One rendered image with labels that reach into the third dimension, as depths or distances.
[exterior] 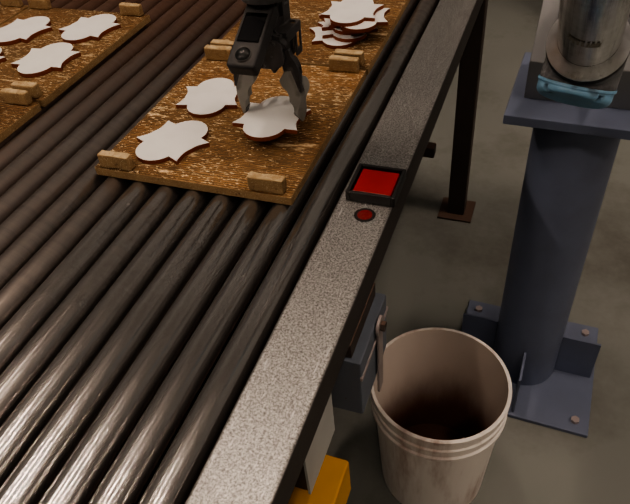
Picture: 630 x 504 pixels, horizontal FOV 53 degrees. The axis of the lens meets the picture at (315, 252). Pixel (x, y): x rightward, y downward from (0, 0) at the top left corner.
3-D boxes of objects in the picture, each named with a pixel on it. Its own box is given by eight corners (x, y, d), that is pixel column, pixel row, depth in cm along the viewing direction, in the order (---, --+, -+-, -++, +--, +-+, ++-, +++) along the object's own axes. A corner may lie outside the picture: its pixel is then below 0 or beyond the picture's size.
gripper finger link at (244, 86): (257, 102, 113) (272, 58, 106) (244, 117, 109) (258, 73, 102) (242, 93, 113) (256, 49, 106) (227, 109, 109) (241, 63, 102)
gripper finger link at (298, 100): (326, 103, 108) (302, 53, 104) (315, 119, 104) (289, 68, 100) (311, 108, 110) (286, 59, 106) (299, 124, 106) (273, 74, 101)
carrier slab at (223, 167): (366, 77, 124) (366, 69, 123) (292, 206, 96) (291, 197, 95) (206, 62, 134) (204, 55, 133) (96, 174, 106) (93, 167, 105)
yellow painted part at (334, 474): (352, 487, 94) (344, 394, 78) (333, 546, 88) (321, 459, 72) (301, 472, 96) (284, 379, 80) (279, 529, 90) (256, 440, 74)
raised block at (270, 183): (288, 189, 96) (286, 174, 95) (283, 196, 95) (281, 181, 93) (252, 184, 98) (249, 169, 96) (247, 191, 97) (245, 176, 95)
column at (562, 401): (597, 330, 189) (692, 54, 130) (586, 438, 164) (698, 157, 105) (469, 302, 201) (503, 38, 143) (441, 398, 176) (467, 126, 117)
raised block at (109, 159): (136, 166, 104) (132, 152, 102) (130, 172, 103) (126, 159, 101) (105, 161, 106) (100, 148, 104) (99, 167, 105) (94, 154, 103)
